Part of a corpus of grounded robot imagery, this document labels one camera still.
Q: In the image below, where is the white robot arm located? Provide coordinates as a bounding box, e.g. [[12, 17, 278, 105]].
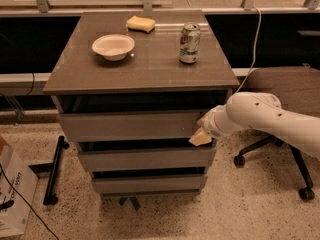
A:
[[189, 92, 320, 159]]

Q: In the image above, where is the grey top drawer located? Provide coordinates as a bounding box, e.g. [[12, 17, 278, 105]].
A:
[[58, 111, 201, 143]]

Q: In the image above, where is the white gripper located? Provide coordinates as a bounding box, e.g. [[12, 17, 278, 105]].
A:
[[189, 105, 229, 146]]

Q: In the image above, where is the grey office chair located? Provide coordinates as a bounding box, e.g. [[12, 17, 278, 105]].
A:
[[234, 66, 320, 201]]

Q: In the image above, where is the white paper bowl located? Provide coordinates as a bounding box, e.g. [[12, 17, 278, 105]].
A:
[[92, 34, 135, 61]]

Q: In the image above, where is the white cardboard box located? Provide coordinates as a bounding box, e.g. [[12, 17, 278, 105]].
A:
[[0, 138, 38, 237]]

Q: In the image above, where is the grey drawer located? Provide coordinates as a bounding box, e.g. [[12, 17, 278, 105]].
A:
[[78, 147, 216, 172], [58, 111, 201, 143], [92, 175, 207, 195]]

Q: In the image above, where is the grey drawer cabinet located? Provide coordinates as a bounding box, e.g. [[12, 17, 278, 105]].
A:
[[44, 11, 238, 203]]

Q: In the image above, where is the black metal stand base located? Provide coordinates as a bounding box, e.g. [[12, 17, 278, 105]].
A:
[[29, 136, 69, 206]]

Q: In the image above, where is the grey middle drawer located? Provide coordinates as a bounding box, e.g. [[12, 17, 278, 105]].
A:
[[78, 147, 216, 172]]

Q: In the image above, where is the grey bottom drawer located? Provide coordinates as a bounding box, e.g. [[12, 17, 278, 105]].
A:
[[92, 175, 207, 195]]

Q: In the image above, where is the green soda can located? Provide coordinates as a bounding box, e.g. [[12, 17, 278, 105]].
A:
[[179, 23, 201, 64]]

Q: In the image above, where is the black cable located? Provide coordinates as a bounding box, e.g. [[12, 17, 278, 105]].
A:
[[0, 163, 60, 240]]

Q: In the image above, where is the white cable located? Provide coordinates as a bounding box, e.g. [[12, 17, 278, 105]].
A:
[[233, 6, 263, 95]]

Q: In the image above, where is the yellow sponge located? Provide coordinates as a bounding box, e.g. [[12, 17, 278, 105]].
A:
[[126, 16, 155, 33]]

